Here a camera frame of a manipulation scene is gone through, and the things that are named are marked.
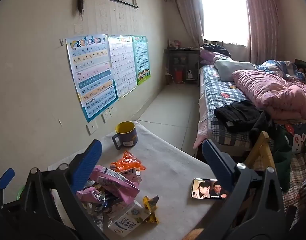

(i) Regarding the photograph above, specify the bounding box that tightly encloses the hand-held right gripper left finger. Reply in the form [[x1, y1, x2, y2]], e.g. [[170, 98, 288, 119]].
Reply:
[[18, 139, 110, 240]]

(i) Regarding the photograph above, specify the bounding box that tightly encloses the metal wall rail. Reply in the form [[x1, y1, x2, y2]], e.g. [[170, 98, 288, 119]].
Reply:
[[108, 0, 139, 9]]

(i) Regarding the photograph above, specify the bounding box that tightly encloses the white chart wall poster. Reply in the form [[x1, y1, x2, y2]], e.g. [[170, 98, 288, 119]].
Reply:
[[107, 35, 137, 98]]

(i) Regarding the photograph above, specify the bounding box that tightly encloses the cartoon printed blanket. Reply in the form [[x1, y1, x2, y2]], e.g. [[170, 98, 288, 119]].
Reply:
[[283, 122, 306, 155]]

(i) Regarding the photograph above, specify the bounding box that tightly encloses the green grid wall poster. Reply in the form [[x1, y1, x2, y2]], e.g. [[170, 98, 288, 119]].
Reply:
[[132, 35, 151, 86]]

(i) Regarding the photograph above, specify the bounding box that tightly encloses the pink curtain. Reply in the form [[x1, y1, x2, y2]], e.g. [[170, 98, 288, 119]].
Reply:
[[244, 0, 281, 64], [168, 0, 204, 48]]

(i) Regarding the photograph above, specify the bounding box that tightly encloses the white pillow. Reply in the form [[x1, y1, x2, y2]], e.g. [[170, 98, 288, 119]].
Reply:
[[214, 59, 254, 80]]

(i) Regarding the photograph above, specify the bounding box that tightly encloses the wooden chair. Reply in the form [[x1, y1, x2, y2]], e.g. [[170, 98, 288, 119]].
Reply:
[[245, 131, 276, 171]]

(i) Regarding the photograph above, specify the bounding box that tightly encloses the green clothing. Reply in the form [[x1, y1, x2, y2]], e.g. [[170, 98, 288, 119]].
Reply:
[[273, 127, 294, 192]]

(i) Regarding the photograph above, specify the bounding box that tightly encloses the blue letter wall poster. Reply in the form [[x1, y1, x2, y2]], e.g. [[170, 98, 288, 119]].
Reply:
[[65, 34, 118, 123]]

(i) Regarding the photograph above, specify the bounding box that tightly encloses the red basin green rim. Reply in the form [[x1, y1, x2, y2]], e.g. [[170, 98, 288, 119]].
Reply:
[[17, 185, 27, 201]]

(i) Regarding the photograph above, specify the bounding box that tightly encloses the pink foil snack bag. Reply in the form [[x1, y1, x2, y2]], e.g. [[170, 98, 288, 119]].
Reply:
[[77, 165, 141, 207]]

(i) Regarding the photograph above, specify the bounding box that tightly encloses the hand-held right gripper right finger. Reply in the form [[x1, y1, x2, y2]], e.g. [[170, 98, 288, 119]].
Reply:
[[195, 139, 287, 240]]

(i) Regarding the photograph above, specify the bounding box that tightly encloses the pink quilt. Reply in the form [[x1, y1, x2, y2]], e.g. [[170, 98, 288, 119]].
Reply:
[[232, 70, 306, 122]]

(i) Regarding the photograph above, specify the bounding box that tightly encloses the yellow candy wrapper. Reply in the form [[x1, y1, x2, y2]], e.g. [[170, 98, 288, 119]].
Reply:
[[142, 195, 159, 224]]

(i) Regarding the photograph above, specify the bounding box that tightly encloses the black clothing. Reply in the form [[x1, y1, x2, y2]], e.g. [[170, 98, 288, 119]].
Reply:
[[214, 100, 263, 133]]

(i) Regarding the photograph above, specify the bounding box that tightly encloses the blue mug yellow inside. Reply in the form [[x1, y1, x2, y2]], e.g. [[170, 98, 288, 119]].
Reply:
[[111, 121, 139, 150]]

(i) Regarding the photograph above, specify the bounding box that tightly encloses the white milk carton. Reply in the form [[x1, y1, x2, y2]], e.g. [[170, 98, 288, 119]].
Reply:
[[107, 200, 152, 238]]

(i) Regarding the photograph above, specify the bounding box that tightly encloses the orange snack bag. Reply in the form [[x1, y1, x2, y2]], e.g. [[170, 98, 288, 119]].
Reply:
[[110, 151, 147, 174]]

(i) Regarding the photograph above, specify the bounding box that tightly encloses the white table cloth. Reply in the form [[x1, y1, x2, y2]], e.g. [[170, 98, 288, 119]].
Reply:
[[47, 121, 218, 240]]

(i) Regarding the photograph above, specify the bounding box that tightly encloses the smartphone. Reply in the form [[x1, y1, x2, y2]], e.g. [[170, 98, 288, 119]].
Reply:
[[191, 178, 229, 200]]

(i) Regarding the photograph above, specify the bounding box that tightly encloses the purple blanket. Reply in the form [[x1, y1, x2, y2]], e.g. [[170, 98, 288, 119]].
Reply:
[[199, 49, 229, 65]]

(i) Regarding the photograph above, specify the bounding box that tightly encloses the dark shelf table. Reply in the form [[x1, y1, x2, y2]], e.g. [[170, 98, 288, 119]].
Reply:
[[164, 47, 201, 86]]

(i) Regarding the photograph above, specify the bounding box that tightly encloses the bed with plaid sheet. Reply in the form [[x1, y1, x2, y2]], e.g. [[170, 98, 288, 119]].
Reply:
[[194, 64, 306, 155]]

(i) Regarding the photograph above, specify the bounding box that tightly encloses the white blank wall plate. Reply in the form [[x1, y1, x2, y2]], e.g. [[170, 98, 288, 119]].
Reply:
[[86, 122, 98, 136]]

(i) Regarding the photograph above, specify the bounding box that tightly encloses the window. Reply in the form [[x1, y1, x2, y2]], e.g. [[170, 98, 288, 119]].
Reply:
[[201, 0, 249, 47]]

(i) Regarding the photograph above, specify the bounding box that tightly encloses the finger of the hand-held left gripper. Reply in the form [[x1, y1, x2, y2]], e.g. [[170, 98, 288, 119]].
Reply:
[[0, 168, 15, 190]]

